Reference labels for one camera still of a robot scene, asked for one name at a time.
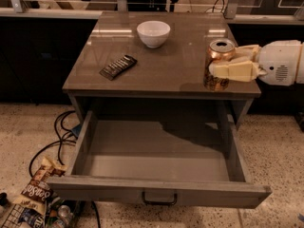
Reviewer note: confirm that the open grey top drawer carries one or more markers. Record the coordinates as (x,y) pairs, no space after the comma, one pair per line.
(195,155)

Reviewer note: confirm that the dark snack bar packet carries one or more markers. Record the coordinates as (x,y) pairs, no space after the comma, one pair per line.
(114,69)

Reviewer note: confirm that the white ceramic bowl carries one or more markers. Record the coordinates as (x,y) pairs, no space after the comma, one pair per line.
(153,33)

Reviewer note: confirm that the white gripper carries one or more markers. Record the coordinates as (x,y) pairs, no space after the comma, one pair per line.
(277,63)

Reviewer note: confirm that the brown chip bag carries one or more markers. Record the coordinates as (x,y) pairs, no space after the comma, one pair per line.
(36,193)

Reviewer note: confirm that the black drawer handle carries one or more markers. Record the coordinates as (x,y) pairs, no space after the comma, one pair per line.
(149,199)

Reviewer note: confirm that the grey cabinet with glossy top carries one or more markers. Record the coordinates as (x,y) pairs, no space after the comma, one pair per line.
(174,70)

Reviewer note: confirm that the silver can in basket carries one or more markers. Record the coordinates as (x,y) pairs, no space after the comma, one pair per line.
(65,214)

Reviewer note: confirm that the wire basket with snacks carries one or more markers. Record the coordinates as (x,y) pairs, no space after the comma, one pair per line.
(20,217)

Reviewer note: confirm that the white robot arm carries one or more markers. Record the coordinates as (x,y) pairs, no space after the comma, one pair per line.
(300,64)

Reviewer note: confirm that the grey railing frame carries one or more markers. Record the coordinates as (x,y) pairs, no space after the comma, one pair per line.
(266,11)

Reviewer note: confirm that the orange soda can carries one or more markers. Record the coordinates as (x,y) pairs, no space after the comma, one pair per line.
(219,50)

